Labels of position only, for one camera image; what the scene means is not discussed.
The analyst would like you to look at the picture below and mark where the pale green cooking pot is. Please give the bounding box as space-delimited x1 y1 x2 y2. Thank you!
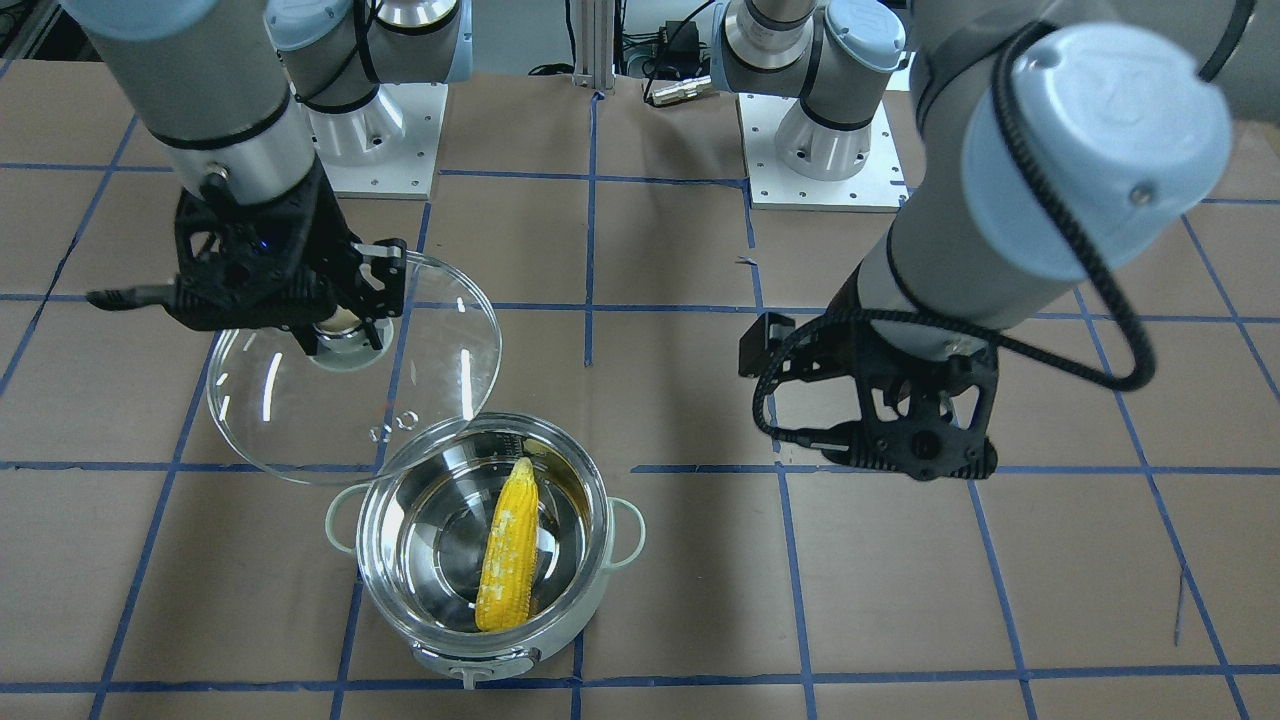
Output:
324 413 646 689

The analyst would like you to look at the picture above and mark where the glass pot lid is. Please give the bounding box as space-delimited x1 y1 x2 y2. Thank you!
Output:
205 252 503 486

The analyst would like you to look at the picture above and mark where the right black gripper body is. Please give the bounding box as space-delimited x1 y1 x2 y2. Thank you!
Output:
84 160 361 333

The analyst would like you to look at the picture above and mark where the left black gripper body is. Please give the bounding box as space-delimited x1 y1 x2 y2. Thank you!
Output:
739 275 998 480

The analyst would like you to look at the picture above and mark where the yellow corn cob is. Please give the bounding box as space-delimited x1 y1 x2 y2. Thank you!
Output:
475 457 540 633

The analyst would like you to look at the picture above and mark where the aluminium frame post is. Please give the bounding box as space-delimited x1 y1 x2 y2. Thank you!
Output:
570 0 617 96

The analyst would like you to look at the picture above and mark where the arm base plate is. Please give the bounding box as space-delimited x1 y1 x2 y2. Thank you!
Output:
739 94 909 213
305 83 451 201

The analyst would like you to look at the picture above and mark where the metal cable connector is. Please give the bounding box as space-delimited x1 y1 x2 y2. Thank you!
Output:
645 76 719 108

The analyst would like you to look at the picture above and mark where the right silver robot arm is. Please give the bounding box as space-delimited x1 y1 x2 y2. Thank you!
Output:
64 1 472 372

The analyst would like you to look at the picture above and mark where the black braided cable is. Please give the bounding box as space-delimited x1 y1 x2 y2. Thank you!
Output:
750 20 1261 451

